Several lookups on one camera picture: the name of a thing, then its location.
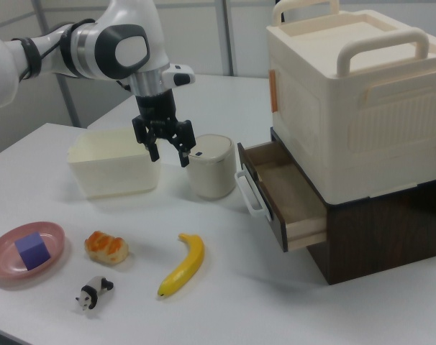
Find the wooden drawer with dark front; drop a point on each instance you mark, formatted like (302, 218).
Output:
(293, 201)

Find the pink plastic plate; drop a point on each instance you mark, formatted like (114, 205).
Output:
(2, 258)

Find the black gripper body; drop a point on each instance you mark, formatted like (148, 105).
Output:
(155, 108)

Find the cream plastic open bin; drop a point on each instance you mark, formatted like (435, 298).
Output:
(113, 176)

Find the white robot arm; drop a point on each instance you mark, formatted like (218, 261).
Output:
(95, 46)

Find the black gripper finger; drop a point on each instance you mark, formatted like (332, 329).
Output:
(151, 143)
(185, 140)

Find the black white panda toy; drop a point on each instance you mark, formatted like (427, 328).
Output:
(94, 291)

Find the toy bread with orange glaze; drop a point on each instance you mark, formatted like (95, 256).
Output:
(106, 248)

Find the dark brown wooden cabinet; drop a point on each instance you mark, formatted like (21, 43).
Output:
(376, 233)

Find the small cream lidded trash can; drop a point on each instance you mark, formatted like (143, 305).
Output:
(212, 172)

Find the yellow toy banana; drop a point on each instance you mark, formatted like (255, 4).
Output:
(189, 262)

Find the purple foam cube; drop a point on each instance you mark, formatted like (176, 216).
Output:
(32, 251)

